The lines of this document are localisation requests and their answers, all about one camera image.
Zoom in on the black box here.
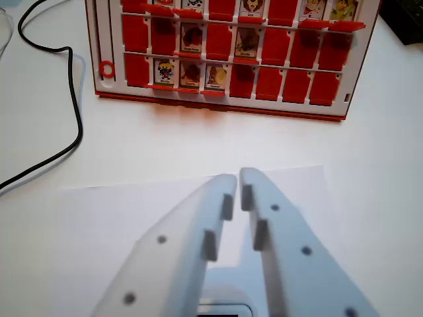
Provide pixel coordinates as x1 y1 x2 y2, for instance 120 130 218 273
379 0 423 46

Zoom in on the clear plastic item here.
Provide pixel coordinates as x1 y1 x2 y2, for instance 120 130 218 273
0 8 15 59

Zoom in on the red and white game board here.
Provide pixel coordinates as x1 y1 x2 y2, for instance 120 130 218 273
84 0 383 123

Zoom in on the black cable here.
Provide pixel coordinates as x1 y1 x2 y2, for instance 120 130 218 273
0 0 83 192

